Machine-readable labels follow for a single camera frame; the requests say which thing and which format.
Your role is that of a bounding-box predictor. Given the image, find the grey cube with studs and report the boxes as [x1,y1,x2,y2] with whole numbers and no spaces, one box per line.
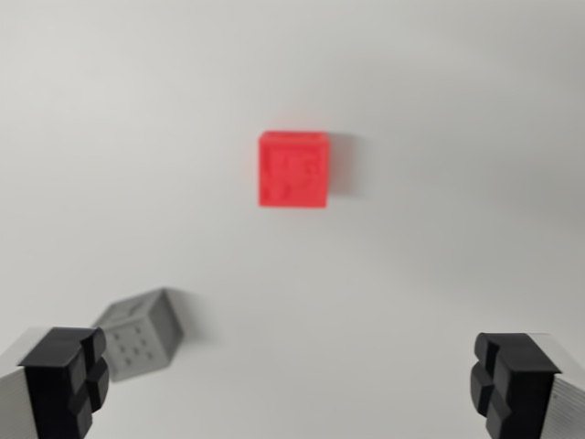
[90,286,186,383]

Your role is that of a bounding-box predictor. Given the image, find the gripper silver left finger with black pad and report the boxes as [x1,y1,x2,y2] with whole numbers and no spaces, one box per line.
[0,326,112,439]

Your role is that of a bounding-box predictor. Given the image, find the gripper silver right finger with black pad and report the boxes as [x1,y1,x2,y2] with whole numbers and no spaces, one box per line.
[469,331,585,439]

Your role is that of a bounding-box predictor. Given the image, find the red cube with studs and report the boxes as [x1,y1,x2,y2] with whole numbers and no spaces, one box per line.
[256,130,332,209]

